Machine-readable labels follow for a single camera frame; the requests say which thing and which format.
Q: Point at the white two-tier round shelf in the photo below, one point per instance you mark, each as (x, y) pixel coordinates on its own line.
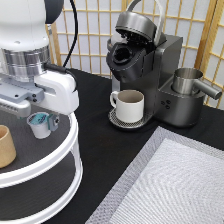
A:
(45, 175)

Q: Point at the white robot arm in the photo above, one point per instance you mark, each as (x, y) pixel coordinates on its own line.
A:
(27, 77)

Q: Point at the grey coffee machine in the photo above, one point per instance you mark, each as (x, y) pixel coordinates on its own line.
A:
(141, 57)

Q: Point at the wooden shoji screen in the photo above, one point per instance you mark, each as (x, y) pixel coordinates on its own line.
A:
(79, 36)

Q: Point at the white coffee pod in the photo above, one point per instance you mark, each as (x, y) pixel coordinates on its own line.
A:
(39, 124)

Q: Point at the steel milk frother jug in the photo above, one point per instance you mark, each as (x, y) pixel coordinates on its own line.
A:
(188, 81)

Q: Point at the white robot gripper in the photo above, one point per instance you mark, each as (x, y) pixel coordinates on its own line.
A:
(54, 91)

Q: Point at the grey woven placemat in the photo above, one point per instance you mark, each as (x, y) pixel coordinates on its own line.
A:
(172, 180)

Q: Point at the tan wooden cup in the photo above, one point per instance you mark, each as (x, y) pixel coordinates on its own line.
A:
(7, 148)

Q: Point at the white ceramic mug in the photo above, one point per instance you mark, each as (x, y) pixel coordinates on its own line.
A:
(128, 105)

